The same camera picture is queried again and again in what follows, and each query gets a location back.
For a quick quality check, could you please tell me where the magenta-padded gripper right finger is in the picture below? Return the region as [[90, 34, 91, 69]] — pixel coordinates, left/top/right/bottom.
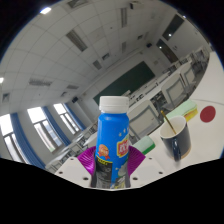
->
[[127, 145, 167, 188]]

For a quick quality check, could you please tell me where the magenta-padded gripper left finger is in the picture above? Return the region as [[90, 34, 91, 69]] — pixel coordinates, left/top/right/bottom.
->
[[54, 145, 98, 188]]

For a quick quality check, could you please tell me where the blue white-capped drink bottle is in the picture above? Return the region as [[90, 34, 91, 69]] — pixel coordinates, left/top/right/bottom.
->
[[90, 95, 131, 191]]

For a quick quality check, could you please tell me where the blue curtain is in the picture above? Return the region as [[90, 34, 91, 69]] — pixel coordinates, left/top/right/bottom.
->
[[9, 112, 47, 170], [63, 102, 88, 132], [41, 105, 72, 147]]

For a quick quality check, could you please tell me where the group of classroom chairs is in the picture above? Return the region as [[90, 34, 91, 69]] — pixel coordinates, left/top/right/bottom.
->
[[44, 44, 214, 173]]

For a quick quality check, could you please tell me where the wooden stir stick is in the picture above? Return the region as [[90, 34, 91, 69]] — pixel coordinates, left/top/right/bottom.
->
[[160, 110, 177, 135]]

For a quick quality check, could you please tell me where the classroom window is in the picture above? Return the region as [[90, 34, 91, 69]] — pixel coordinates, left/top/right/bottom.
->
[[0, 113, 24, 163], [27, 106, 64, 153], [53, 102, 82, 135]]

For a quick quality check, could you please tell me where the green and yellow sponge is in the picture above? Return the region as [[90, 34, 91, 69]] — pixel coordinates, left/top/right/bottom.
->
[[165, 99, 199, 123]]

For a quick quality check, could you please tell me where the flat round red coaster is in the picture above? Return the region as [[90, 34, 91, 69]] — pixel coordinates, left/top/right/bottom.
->
[[199, 105, 217, 124]]

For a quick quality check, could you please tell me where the dark green chalkboard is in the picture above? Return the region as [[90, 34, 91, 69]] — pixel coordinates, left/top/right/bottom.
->
[[92, 60, 156, 106]]

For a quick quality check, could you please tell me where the dark classroom door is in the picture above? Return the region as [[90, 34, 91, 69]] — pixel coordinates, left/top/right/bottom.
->
[[155, 38, 177, 65]]

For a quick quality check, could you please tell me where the group of ceiling lights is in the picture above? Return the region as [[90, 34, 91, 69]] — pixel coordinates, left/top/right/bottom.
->
[[0, 0, 183, 89]]

